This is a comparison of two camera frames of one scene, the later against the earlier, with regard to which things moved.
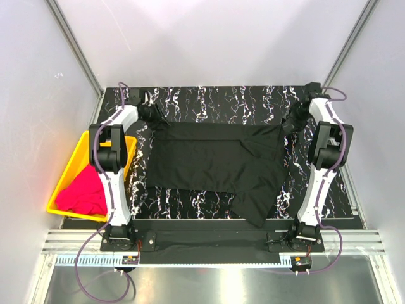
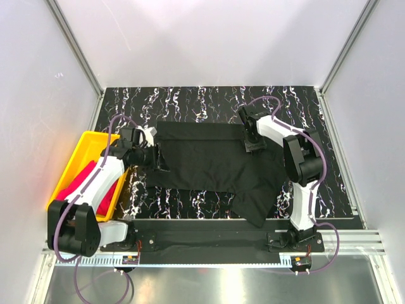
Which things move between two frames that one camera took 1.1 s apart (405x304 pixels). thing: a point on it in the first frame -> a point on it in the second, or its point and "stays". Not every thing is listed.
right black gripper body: x=298 y=116 -> x=254 y=142
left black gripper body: x=153 y=114 -> x=148 y=156
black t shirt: x=247 y=159 stays
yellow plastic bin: x=81 y=163 stays
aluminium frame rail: x=87 y=241 stays
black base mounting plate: x=212 y=241 stays
